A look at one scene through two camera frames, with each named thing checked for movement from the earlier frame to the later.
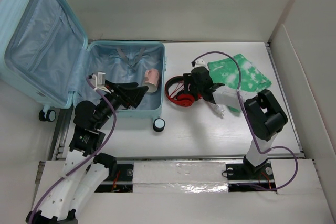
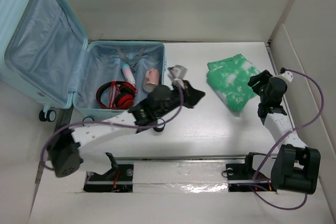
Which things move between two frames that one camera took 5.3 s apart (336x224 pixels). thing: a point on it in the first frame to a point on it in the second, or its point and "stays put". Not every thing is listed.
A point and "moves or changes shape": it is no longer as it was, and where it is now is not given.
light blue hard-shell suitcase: (44, 54) stays put
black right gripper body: (201, 89) to (263, 96)
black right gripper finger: (188, 83) to (262, 78)
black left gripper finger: (136, 95) to (191, 96)
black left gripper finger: (119, 86) to (192, 95)
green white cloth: (226, 72) stays put
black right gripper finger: (192, 88) to (255, 82)
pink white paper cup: (151, 80) stays put
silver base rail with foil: (185, 177) stays put
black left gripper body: (118, 97) to (175, 99)
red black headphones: (181, 98) moves or changes shape
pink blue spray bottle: (218, 109) to (128, 74)
